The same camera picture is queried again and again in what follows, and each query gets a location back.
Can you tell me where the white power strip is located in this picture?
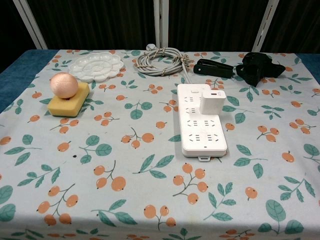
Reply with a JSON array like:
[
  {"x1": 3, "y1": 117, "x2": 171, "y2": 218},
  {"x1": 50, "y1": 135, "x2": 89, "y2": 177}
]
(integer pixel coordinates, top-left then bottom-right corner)
[{"x1": 176, "y1": 83, "x2": 229, "y2": 163}]

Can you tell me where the white plug adapter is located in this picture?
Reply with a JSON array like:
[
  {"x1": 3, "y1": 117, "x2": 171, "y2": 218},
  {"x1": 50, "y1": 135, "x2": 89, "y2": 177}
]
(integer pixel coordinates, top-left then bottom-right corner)
[{"x1": 199, "y1": 90, "x2": 227, "y2": 117}]

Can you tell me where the white flower-shaped paint palette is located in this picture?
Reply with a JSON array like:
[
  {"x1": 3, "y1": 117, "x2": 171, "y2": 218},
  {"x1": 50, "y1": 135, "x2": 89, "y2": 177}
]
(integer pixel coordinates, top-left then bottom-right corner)
[{"x1": 68, "y1": 52, "x2": 124, "y2": 83}]

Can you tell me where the yellow sponge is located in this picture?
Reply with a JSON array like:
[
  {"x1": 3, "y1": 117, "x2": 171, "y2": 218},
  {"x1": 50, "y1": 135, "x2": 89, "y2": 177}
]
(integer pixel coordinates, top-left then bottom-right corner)
[{"x1": 47, "y1": 81, "x2": 91, "y2": 119}]

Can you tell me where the pink ball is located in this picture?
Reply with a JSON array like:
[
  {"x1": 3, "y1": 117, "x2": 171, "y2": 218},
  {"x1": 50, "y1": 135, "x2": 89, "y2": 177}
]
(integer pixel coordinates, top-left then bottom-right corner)
[{"x1": 49, "y1": 72, "x2": 79, "y2": 99}]

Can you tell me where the grey cable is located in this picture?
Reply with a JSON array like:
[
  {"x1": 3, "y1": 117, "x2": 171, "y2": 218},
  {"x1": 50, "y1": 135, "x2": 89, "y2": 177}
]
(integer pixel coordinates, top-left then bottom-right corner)
[{"x1": 135, "y1": 43, "x2": 193, "y2": 85}]

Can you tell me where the white metal frame post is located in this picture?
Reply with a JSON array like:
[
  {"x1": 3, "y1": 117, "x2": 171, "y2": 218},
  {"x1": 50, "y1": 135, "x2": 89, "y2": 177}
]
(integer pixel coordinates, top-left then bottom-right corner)
[
  {"x1": 15, "y1": 0, "x2": 48, "y2": 50},
  {"x1": 252, "y1": 0, "x2": 280, "y2": 53},
  {"x1": 153, "y1": 0, "x2": 171, "y2": 49}
]

